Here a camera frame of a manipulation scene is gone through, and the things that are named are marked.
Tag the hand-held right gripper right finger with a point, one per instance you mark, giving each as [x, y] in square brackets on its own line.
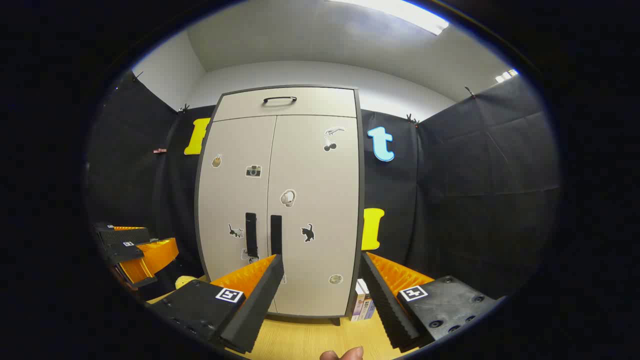
[387, 305]

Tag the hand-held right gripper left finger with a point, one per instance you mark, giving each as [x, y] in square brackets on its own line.
[260, 305]

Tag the beige double-door shoe cabinet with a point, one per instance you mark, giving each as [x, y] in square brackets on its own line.
[361, 200]

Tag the small ceiling light panel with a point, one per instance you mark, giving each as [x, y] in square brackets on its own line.
[505, 76]

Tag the yellow plush toy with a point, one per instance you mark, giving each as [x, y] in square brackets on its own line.
[185, 282]

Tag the black backdrop cloth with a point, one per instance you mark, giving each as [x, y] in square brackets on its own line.
[475, 200]

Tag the beige cabinet door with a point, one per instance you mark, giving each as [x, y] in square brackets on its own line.
[320, 190]
[235, 195]

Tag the long ceiling light panel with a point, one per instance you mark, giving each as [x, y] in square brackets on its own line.
[400, 11]

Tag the black cloth clip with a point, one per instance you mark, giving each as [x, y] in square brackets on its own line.
[136, 76]
[184, 108]
[469, 91]
[412, 119]

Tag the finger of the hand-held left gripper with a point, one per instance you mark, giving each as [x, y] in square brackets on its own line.
[127, 252]
[125, 235]

